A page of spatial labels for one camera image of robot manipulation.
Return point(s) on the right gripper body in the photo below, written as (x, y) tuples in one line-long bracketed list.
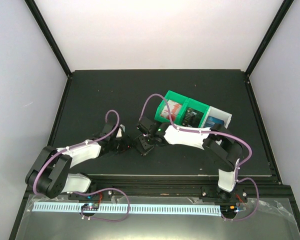
[(150, 137)]

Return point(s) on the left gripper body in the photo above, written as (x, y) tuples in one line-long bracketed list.
[(119, 147)]

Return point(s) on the black leather card holder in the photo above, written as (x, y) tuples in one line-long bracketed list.
[(142, 145)]

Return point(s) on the red white card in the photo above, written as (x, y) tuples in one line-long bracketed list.
[(174, 107)]

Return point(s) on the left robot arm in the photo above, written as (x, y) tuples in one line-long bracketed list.
[(50, 174)]

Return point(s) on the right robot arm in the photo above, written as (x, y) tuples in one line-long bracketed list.
[(224, 149)]

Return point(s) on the black vip card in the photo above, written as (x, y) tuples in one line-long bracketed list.
[(192, 118)]

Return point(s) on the blue card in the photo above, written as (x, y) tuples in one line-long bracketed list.
[(211, 121)]

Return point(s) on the green bin left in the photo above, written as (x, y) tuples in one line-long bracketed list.
[(172, 96)]

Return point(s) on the green bin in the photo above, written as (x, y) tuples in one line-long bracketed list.
[(172, 96), (193, 104)]

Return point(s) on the green bin middle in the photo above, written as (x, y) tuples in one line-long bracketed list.
[(193, 104)]

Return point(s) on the white bin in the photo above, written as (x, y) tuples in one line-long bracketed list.
[(217, 113)]

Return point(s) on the left circuit board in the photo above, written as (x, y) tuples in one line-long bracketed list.
[(88, 207)]

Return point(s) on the circuit board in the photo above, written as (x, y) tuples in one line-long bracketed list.
[(232, 209), (88, 207)]

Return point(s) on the right circuit board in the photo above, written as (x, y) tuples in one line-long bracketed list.
[(232, 209)]

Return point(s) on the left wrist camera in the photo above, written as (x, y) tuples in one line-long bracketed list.
[(120, 131)]

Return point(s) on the white slotted cable duct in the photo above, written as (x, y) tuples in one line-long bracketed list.
[(146, 209)]

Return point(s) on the black aluminium frame rail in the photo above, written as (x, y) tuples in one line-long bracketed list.
[(155, 186)]

